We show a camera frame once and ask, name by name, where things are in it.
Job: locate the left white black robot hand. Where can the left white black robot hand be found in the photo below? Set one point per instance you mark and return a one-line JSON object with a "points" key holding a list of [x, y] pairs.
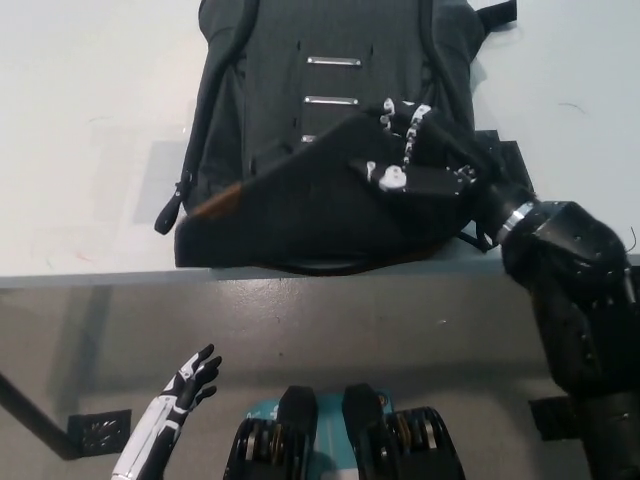
{"points": [[160, 420]]}

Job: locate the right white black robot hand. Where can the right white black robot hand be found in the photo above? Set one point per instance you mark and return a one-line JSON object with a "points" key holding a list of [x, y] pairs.
{"points": [[430, 179]]}

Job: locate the dark grey backpack brown trim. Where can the dark grey backpack brown trim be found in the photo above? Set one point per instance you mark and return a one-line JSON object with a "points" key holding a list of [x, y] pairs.
{"points": [[325, 220]]}

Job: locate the black flat rectangular pad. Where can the black flat rectangular pad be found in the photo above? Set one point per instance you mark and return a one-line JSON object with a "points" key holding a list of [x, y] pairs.
{"points": [[515, 160]]}

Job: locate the black table leg bar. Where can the black table leg bar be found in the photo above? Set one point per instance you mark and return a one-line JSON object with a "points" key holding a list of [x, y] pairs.
{"points": [[35, 415]]}

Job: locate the thin dark thread scrap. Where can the thin dark thread scrap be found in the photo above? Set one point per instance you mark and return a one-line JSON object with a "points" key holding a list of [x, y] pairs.
{"points": [[575, 106]]}

